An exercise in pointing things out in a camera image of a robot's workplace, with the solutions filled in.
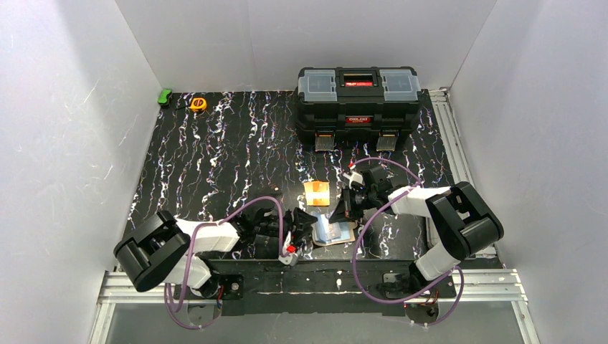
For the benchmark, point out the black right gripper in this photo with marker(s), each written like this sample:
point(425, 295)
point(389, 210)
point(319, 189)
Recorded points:
point(351, 204)

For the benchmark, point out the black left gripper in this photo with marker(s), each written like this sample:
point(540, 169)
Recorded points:
point(293, 226)

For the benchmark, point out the white credit card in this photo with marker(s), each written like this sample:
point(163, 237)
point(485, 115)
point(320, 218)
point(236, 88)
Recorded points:
point(333, 232)

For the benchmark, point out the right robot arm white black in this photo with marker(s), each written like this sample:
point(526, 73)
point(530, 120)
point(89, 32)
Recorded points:
point(464, 222)

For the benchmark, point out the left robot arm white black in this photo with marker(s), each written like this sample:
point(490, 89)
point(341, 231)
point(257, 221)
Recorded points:
point(164, 249)

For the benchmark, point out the black toolbox with red label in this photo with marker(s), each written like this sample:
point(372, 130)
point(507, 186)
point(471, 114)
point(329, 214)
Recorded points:
point(375, 105)

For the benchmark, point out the yellow tape measure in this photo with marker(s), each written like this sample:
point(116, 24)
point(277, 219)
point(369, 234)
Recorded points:
point(198, 104)

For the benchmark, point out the green small object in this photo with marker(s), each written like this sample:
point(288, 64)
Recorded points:
point(164, 98)

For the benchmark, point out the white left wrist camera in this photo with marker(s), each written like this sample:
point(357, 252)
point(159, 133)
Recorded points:
point(289, 255)

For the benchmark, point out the aluminium frame rail right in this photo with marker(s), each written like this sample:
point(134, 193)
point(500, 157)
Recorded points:
point(446, 122)

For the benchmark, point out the aluminium frame rail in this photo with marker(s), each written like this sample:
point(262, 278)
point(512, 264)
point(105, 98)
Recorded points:
point(446, 122)
point(334, 290)

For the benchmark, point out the aluminium frame rail front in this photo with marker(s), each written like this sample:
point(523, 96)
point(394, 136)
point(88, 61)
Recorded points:
point(334, 290)

